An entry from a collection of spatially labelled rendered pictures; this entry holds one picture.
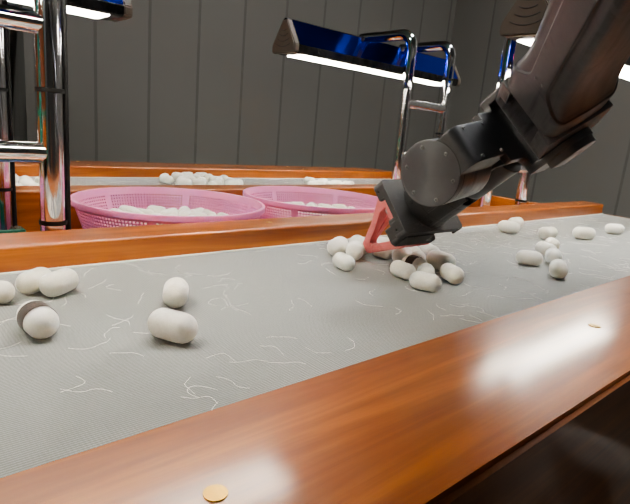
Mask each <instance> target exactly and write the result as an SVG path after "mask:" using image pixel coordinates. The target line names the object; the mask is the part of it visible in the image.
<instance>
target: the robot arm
mask: <svg viewBox="0 0 630 504"><path fill-rule="evenodd" d="M629 57H630V0H550V1H549V3H548V6H547V8H546V11H545V13H544V16H543V18H542V21H541V23H540V26H539V28H538V31H537V33H536V36H535V38H534V41H533V43H532V45H531V47H530V48H529V50H528V52H527V53H526V54H525V55H524V56H523V57H522V58H521V59H519V60H518V61H517V62H516V63H515V64H514V66H513V68H512V71H511V74H510V76H509V77H508V78H506V79H505V80H503V81H502V83H501V85H500V86H499V87H498V88H497V89H496V90H494V91H493V92H492V93H491V94H490V95H489V96H488V97H487V98H486V99H485V100H483V101H482V102H481V103H480V104H479V106H480V107H481V109H482V110H483V111H484V113H478V114H477V115H476V116H475V117H474V118H472V121H473V122H471V123H466V124H462V125H457V126H455V127H453V128H451V129H449V130H448V131H447V132H445V133H444V134H443V135H442V136H441V137H440V138H434V139H427V140H422V141H419V142H417V143H416V144H414V145H413V146H412V147H411V148H410V149H409V150H408V151H407V152H406V154H405V156H404V158H403V161H402V165H401V179H383V180H382V181H380V182H379V183H378V184H377V185H376V186H375V187H374V191H375V193H376V195H377V197H378V200H377V203H376V207H375V211H374V215H373V219H372V222H371V225H370V227H369V230H368V232H367V234H366V237H365V239H364V241H363V246H364V248H365V250H366V252H367V253H374V252H380V251H387V250H394V249H400V248H407V247H414V246H421V245H427V244H429V243H431V242H432V241H434V240H435V235H434V234H435V233H444V232H452V234H454V233H455V232H457V231H458V230H460V229H461V228H462V224H461V222H460V220H459V218H458V216H457V214H458V213H460V212H461V211H462V210H464V209H465V208H467V207H468V206H470V205H471V204H473V203H474V202H475V201H477V200H478V199H480V198H481V197H483V196H484V195H486V194H487V193H489V192H490V191H491V190H493V189H494V188H496V187H497V186H499V185H500V184H502V183H503V182H504V181H506V180H507V179H509V178H510V177H512V176H513V175H515V174H516V173H518V172H519V171H520V170H521V168H522V166H523V167H524V168H525V169H526V170H527V171H528V173H529V174H530V175H532V174H535V173H538V172H541V171H544V170H546V169H547V168H549V167H550V168H551V169H553V168H556V167H559V166H562V165H565V164H566V163H568V162H569V161H570V160H572V159H573V158H575V157H576V156H578V155H579V154H580V153H582V152H583V151H585V150H586V149H587V148H589V147H590V146H591V145H593V144H594V143H595V142H596V139H595V138H594V136H593V134H594V133H593V132H592V130H591V128H592V127H594V126H595V125H596V124H597V123H598V122H599V121H600V120H601V119H602V117H603V116H604V115H605V114H606V113H607V112H608V111H609V110H610V109H611V107H612V106H613V104H612V103H611V101H610V100H609V99H610V98H611V97H612V96H613V94H614V93H615V91H616V89H617V86H618V78H619V75H620V73H621V71H622V69H623V67H624V65H625V63H626V62H627V60H628V58H629ZM388 224H390V227H389V228H388V229H386V230H385V232H386V234H387V236H388V238H389V241H386V242H381V243H377V239H378V237H379V236H380V235H381V233H382V232H383V230H384V229H385V228H386V227H387V225H388Z"/></svg>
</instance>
